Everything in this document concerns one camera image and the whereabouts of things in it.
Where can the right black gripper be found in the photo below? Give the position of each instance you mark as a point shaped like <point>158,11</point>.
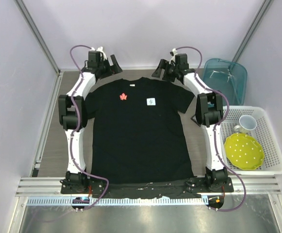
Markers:
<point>163,65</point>

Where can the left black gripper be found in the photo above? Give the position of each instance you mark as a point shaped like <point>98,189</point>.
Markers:
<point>112,70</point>

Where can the red gold brooch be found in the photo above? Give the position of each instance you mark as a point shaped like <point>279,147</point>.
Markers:
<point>123,96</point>

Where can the black t-shirt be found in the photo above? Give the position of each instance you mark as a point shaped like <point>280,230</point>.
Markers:
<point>136,143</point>

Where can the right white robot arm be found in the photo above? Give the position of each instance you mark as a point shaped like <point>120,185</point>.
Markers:
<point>208,114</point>

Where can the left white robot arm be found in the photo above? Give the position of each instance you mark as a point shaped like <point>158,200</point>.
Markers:
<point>73,115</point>

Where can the black brooch box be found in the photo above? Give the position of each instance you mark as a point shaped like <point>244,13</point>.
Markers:
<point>193,118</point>

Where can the white paper label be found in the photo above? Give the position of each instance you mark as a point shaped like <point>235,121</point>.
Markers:
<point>151,101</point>

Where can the teal transparent plastic bin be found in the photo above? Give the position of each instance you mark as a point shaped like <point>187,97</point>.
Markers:
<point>227,77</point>

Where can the light blue mug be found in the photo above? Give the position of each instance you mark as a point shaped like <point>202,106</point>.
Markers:
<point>246,124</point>

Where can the yellow dotted plate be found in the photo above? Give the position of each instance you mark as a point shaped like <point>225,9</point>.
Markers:
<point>244,151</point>

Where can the white perforated plastic basket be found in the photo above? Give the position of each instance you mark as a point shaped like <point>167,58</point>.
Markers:
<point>263,133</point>

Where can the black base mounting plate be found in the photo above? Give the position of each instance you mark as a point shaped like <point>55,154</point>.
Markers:
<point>187,188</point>

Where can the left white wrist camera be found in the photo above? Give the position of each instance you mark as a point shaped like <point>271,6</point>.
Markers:
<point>101,52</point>

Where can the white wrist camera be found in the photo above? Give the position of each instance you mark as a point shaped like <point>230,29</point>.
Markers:
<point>173,53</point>
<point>101,52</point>

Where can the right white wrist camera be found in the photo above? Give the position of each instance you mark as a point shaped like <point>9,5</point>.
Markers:
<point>173,53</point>

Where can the white slotted cable duct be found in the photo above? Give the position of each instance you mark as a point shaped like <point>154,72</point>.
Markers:
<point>85,201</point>

